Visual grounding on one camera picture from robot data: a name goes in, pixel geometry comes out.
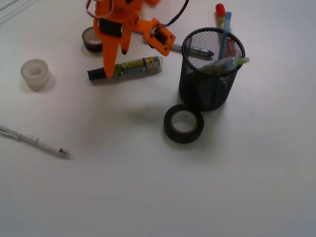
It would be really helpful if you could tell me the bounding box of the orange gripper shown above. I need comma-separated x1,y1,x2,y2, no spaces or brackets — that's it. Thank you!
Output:
93,0,145,79

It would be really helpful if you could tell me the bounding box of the black cap marker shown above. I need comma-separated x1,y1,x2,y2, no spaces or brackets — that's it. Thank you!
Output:
87,56,164,80

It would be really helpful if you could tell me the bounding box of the red cap marker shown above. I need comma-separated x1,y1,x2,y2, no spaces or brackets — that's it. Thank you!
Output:
215,3,236,57

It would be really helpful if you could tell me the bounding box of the blue cap marker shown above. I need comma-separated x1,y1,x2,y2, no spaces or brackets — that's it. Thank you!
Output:
199,57,238,75

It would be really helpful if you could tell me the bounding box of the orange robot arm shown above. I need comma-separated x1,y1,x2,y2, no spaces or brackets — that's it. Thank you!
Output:
91,0,159,78

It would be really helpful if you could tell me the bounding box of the grey white pen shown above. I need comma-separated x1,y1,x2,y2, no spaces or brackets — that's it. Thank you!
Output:
170,42,214,59

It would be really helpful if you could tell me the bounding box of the black mesh pen holder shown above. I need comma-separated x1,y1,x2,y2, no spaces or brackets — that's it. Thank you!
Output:
179,27,241,112

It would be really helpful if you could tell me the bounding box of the light blue pen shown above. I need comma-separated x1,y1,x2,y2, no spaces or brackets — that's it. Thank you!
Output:
216,11,232,106

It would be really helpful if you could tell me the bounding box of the dark brown tape roll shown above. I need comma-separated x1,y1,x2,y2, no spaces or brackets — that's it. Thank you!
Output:
82,27,103,52

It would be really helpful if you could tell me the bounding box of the clear tape roll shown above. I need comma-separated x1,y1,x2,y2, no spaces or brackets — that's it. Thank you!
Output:
20,59,51,91

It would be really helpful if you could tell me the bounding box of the black tape roll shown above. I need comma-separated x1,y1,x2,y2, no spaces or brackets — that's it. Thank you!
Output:
163,104,204,144

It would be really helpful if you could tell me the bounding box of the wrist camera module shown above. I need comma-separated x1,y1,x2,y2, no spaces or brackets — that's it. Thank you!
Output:
143,18,176,56

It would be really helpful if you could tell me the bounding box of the black camera cable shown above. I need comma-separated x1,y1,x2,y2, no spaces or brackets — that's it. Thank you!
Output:
165,0,190,27

